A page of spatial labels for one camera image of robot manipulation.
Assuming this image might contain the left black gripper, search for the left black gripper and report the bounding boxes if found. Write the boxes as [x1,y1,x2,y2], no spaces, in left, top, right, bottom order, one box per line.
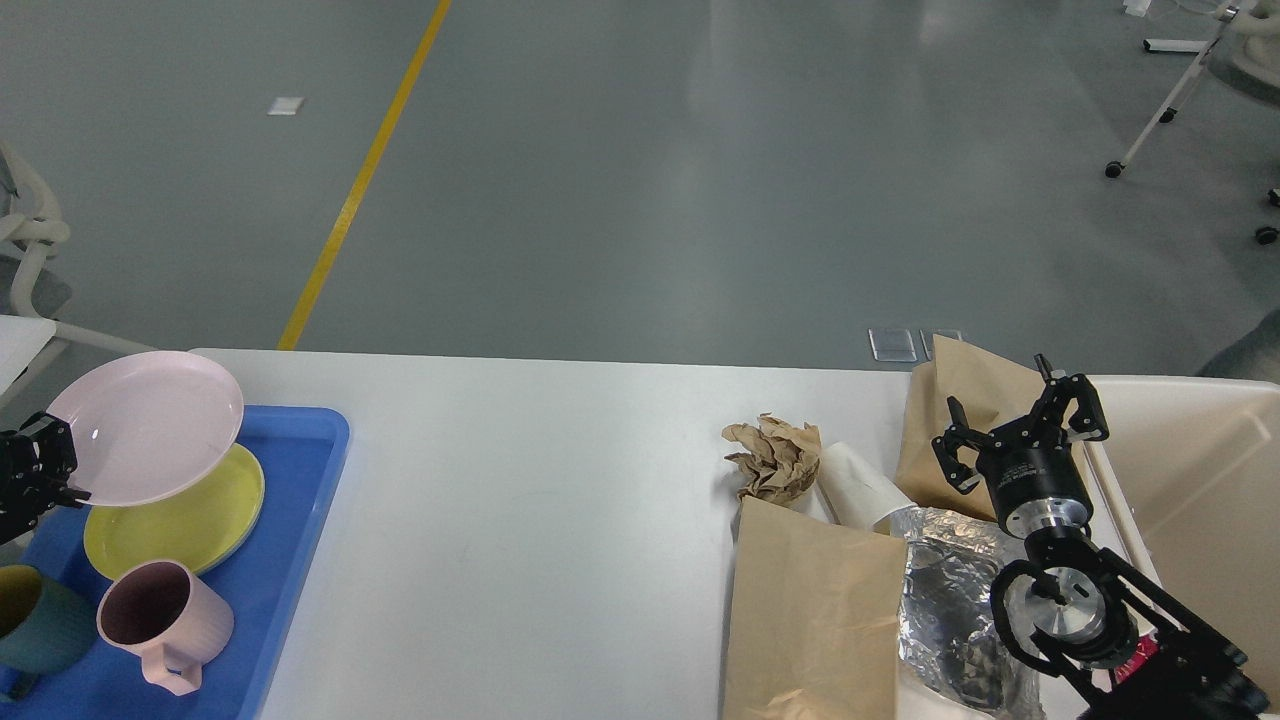
[1,413,92,544]

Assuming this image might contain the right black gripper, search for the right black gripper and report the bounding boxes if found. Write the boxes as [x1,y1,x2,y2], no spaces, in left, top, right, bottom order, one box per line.
[931,354,1110,539]

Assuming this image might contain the pink plate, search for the pink plate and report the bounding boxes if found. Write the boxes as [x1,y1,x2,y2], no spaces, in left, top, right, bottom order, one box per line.
[47,351,244,507]

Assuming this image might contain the teal green mug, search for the teal green mug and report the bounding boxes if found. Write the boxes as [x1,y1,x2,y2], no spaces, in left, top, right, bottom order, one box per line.
[1,564,99,705]

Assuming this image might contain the pink mug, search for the pink mug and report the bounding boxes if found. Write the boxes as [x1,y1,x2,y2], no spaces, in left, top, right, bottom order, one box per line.
[96,559,236,696]

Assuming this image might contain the brown paper bag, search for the brown paper bag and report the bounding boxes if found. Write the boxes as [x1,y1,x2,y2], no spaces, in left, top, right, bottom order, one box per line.
[721,498,908,719]
[893,337,1044,523]

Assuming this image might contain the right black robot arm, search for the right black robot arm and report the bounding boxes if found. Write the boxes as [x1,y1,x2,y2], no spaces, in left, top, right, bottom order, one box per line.
[931,355,1270,719]

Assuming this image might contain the white side table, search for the white side table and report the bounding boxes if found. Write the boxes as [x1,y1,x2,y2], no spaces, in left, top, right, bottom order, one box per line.
[1,314,63,406]

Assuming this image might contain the yellow plate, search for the yellow plate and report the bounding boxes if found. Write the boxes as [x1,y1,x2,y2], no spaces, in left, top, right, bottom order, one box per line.
[82,445,266,580]

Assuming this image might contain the beige plastic bin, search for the beige plastic bin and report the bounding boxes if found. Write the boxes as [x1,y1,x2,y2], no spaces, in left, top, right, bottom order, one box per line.
[1076,375,1280,701]

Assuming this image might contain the clear floor plate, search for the clear floor plate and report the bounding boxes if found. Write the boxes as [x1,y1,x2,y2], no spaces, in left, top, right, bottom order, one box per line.
[867,327,965,364]

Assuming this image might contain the white paper cup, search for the white paper cup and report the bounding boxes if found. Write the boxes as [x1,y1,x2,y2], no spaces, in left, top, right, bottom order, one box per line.
[817,442,916,534]

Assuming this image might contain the crumpled aluminium foil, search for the crumpled aluminium foil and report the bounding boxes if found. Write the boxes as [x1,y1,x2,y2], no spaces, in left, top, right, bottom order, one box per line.
[887,506,1046,719]

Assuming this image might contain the blue plastic tray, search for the blue plastic tray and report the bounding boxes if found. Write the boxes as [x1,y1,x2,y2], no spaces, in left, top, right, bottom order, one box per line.
[1,405,349,719]

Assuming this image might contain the crumpled brown paper ball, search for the crumpled brown paper ball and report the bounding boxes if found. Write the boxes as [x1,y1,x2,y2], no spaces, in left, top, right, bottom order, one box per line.
[719,413,823,509]

